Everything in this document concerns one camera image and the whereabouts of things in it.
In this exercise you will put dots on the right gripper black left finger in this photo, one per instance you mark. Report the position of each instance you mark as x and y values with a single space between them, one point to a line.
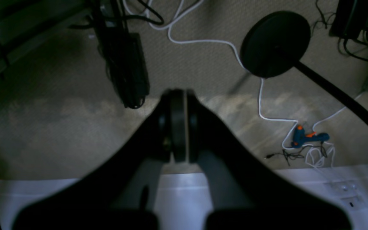
121 192

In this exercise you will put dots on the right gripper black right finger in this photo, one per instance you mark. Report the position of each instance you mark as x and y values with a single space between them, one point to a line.
246 195

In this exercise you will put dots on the blue orange glue gun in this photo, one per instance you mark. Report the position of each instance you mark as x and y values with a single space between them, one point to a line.
300 137

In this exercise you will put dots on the black lamp pole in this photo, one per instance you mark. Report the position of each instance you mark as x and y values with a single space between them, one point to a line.
338 94

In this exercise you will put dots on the black round lamp base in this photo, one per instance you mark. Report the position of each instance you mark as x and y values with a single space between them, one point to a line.
274 43

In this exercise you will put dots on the black equipment with cables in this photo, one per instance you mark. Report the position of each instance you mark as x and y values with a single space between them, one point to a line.
349 22

